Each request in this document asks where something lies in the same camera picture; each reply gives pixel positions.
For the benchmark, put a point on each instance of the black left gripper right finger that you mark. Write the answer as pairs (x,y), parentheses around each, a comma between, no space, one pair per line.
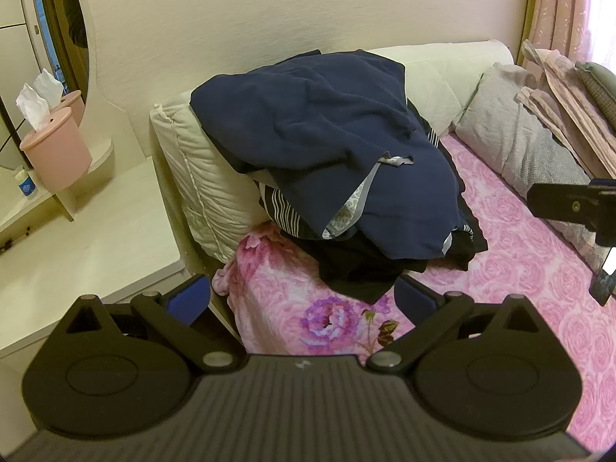
(435,317)

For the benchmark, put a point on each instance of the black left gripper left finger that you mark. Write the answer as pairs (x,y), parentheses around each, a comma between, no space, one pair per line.
(183,321)

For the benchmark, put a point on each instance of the navy blue garment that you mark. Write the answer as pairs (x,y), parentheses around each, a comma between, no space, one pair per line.
(312,76)

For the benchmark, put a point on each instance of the pile of dark clothes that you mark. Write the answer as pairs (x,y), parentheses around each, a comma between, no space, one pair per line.
(357,183)

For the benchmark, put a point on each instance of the folded pink beige blankets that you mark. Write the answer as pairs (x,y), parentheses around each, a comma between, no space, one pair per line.
(576,102)

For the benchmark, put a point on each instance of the pink rose bed blanket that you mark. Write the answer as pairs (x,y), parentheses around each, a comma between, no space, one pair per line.
(281,306)

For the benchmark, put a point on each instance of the cream quilted headboard cushion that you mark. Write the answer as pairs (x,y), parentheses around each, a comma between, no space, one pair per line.
(221,204)

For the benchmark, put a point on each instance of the grey pillow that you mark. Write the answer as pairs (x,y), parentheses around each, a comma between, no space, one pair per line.
(513,123)

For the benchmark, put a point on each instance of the white dressing table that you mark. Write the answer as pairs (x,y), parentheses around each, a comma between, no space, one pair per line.
(120,242)

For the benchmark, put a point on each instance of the pink curtain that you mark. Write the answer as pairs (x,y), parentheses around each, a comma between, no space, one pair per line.
(561,25)

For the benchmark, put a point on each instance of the small blue white jar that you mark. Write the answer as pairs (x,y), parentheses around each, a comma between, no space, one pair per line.
(25,182)

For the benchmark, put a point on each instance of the pink tissue box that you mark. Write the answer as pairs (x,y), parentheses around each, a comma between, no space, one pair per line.
(55,147)

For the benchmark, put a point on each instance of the oval mirror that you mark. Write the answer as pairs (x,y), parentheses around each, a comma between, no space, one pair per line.
(37,35)

